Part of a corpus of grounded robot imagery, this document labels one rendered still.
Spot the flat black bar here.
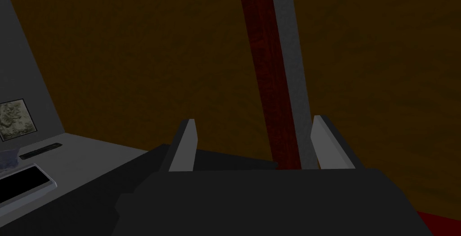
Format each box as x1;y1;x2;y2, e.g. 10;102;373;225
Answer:
18;142;63;160

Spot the framed grey-green wall picture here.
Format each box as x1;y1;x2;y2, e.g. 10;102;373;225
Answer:
0;98;38;142

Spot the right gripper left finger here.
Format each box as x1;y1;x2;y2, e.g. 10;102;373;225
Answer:
158;118;199;172

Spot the black panel with grey frame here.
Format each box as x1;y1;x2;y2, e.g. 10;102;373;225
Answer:
0;163;58;205

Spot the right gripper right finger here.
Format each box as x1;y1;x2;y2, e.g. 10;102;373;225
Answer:
310;114;366;170

